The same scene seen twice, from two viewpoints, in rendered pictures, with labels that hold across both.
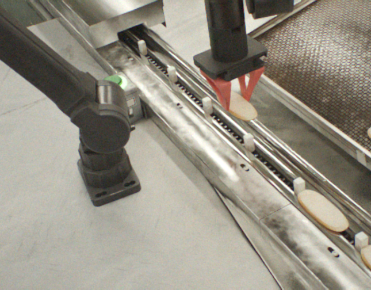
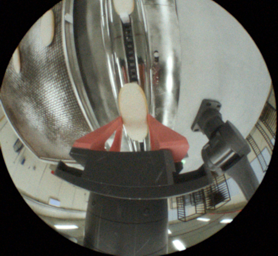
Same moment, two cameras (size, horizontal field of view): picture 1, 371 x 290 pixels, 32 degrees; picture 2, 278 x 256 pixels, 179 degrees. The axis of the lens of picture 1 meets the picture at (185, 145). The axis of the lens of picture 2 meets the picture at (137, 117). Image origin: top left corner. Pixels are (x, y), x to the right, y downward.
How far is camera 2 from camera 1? 0.95 m
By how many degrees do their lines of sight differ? 18
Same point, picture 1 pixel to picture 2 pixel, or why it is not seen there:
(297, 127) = (94, 96)
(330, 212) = not seen: outside the picture
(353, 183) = (87, 30)
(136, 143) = (182, 131)
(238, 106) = (136, 111)
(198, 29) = not seen: hidden behind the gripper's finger
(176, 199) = (196, 77)
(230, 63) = (149, 199)
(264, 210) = (167, 9)
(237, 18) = not seen: outside the picture
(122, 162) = (211, 116)
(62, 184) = not seen: hidden behind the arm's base
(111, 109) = (240, 146)
